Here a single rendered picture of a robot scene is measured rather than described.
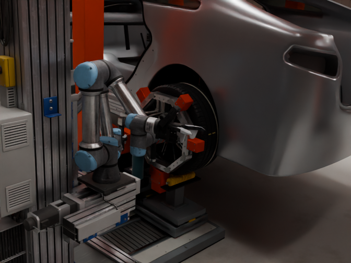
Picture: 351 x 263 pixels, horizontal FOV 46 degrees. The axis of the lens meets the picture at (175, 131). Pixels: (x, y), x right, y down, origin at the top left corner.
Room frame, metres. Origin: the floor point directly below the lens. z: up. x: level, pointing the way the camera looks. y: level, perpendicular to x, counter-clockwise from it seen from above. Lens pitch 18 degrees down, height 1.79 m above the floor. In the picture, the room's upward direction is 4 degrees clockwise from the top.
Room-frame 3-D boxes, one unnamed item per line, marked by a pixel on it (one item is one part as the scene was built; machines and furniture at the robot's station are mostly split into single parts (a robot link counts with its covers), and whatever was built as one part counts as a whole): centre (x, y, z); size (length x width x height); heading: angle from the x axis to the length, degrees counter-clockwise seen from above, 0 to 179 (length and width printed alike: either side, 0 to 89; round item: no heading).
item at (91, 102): (1.91, 0.41, 1.19); 0.15 x 0.12 x 0.55; 155
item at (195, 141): (2.56, -0.14, 0.85); 0.09 x 0.08 x 0.07; 45
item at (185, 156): (2.78, 0.09, 0.85); 0.54 x 0.07 x 0.54; 45
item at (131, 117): (1.80, 0.17, 1.21); 0.11 x 0.08 x 0.09; 65
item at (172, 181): (2.76, -0.07, 0.51); 0.29 x 0.06 x 0.06; 135
